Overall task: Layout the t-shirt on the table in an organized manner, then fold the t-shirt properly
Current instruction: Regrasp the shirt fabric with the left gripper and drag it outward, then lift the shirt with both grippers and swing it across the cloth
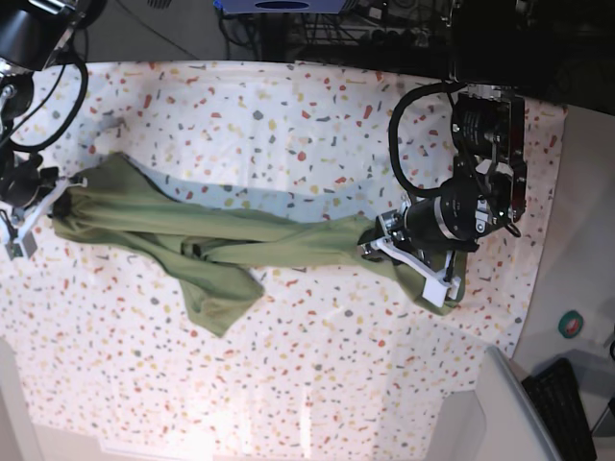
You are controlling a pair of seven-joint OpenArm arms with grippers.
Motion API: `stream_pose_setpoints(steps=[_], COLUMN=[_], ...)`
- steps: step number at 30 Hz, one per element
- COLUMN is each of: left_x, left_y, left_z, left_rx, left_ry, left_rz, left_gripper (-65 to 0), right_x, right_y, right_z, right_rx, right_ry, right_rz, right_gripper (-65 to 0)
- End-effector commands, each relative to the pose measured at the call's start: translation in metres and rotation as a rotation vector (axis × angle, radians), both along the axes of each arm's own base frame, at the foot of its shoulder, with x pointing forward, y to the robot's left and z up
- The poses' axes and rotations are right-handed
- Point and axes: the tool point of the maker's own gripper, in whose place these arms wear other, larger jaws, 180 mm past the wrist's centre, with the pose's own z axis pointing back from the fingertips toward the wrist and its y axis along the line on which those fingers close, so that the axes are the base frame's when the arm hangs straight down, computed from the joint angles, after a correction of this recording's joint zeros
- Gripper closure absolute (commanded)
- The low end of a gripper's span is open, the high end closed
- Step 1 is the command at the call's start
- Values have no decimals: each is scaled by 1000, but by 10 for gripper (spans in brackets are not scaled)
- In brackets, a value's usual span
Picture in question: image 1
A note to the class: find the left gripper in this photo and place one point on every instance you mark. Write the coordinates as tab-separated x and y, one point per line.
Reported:
443	221

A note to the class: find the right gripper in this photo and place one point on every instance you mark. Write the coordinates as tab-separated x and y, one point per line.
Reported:
31	190

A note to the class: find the green t-shirt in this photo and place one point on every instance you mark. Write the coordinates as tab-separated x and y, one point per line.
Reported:
211	251

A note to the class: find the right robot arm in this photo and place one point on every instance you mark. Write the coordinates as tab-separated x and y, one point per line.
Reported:
35	35

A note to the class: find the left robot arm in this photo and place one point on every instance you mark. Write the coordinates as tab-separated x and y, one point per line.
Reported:
498	52

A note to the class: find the terrazzo pattern tablecloth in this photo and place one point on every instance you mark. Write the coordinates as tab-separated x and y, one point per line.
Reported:
332	363

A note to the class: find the green tape roll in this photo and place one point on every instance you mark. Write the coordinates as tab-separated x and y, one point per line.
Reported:
570	324

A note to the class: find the black keyboard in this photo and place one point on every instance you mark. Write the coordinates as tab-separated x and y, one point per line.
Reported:
555	396

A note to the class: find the blue box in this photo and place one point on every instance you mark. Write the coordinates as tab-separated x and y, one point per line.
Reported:
282	6

